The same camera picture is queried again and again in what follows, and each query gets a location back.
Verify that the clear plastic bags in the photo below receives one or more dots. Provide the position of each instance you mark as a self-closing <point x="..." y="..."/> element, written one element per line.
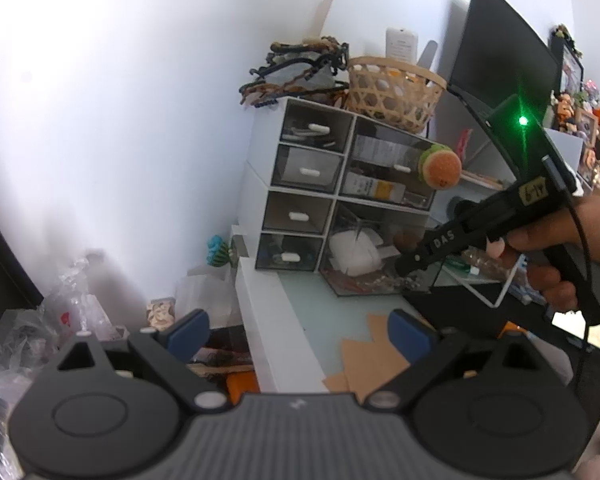
<point x="29" y="338"/>

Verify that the brown cardboard piece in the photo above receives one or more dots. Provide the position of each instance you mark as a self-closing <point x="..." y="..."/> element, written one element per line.
<point x="367" y="365"/>

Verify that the white drawer organizer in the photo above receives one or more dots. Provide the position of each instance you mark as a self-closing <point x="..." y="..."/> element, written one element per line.
<point x="306" y="161"/>

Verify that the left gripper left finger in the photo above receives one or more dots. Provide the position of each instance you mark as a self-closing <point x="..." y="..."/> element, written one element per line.
<point x="163" y="357"/>

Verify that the woven bamboo basket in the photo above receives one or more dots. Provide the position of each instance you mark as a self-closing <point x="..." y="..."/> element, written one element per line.
<point x="399" y="94"/>

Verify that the black smartphone playing video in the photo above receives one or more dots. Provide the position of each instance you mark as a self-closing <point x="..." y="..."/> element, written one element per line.
<point x="573" y="324"/>

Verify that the clear acrylic drawer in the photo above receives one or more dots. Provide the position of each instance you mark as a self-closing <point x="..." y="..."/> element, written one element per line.
<point x="362" y="247"/>

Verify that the black laptop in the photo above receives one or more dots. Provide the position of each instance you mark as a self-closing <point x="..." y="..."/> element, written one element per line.
<point x="503" y="74"/>

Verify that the blue orange sunscreen bottle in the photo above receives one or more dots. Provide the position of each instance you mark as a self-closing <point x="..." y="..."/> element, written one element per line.
<point x="512" y="331"/>

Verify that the red snack packet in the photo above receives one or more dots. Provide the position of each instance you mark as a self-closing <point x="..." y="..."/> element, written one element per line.
<point x="462" y="144"/>

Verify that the burger plush toy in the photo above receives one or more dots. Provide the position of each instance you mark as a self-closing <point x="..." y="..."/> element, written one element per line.
<point x="439" y="167"/>

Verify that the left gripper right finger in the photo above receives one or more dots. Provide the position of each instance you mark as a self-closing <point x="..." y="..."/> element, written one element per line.
<point x="435" y="361"/>

